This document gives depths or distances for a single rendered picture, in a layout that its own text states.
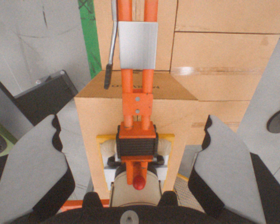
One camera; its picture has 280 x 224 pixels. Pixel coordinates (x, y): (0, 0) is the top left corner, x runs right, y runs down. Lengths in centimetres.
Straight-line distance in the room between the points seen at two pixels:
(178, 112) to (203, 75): 49
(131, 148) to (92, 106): 20
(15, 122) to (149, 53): 80
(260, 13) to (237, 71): 29
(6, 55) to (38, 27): 41
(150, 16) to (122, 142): 25
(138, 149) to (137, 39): 24
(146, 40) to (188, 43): 61
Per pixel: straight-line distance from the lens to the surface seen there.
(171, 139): 50
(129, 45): 23
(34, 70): 165
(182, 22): 82
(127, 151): 34
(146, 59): 24
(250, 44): 102
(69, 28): 143
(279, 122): 247
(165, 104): 43
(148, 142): 32
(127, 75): 25
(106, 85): 25
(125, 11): 24
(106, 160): 55
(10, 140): 97
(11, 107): 87
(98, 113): 45
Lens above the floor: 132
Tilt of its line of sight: 61 degrees down
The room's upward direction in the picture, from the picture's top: 174 degrees clockwise
